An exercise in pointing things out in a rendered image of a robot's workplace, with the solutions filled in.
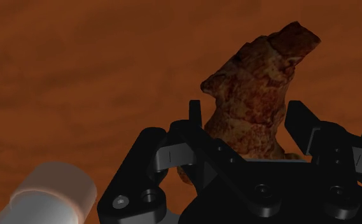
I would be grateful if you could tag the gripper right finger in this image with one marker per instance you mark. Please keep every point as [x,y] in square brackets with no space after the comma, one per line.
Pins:
[326,139]

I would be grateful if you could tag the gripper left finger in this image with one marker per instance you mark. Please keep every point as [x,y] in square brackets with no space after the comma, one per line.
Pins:
[131,173]

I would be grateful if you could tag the brown mottled lumpy object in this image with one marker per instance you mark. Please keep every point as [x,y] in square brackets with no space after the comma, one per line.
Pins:
[249,93]

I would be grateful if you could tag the white cylinder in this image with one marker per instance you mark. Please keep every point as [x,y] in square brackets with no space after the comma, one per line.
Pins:
[44,201]

